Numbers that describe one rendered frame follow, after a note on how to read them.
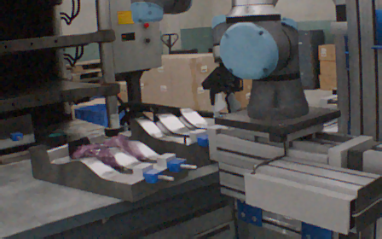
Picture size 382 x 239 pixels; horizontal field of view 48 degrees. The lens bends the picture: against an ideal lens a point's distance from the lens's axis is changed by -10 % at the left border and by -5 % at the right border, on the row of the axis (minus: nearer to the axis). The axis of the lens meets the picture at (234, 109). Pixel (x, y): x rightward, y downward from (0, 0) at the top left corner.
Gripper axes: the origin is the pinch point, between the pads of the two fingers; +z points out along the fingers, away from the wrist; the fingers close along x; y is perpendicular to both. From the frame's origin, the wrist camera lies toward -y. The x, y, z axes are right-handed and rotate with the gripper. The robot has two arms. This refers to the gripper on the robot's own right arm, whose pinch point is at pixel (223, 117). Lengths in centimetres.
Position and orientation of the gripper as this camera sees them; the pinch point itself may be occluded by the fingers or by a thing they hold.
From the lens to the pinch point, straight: 159.4
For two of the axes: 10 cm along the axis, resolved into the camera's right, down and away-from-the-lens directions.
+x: 7.5, -0.3, 6.6
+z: 0.6, 10.0, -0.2
